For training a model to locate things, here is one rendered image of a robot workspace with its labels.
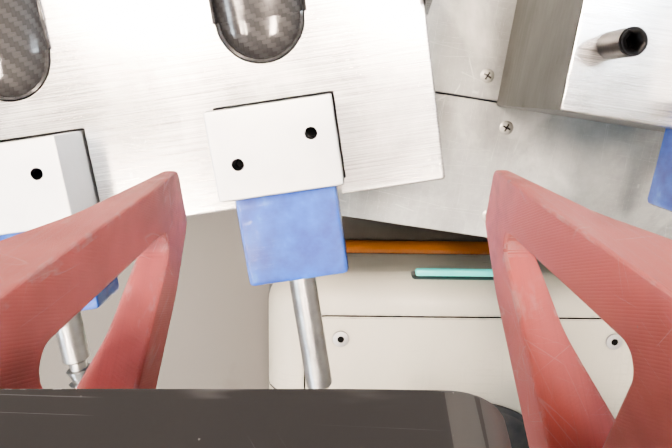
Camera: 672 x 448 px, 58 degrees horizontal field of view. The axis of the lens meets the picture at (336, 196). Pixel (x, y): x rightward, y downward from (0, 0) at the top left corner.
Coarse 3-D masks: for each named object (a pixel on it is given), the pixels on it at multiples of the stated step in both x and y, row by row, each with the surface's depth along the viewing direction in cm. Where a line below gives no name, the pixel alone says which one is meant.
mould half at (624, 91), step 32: (544, 0) 26; (576, 0) 23; (608, 0) 22; (640, 0) 22; (512, 32) 30; (544, 32) 26; (576, 32) 22; (512, 64) 29; (544, 64) 25; (576, 64) 22; (608, 64) 22; (640, 64) 22; (512, 96) 29; (544, 96) 24; (576, 96) 22; (608, 96) 22; (640, 96) 22
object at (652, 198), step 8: (664, 136) 24; (664, 144) 24; (664, 152) 24; (664, 160) 24; (656, 168) 24; (664, 168) 23; (656, 176) 24; (664, 176) 23; (656, 184) 24; (664, 184) 23; (656, 192) 24; (664, 192) 23; (648, 200) 24; (656, 200) 24; (664, 200) 23; (664, 208) 23
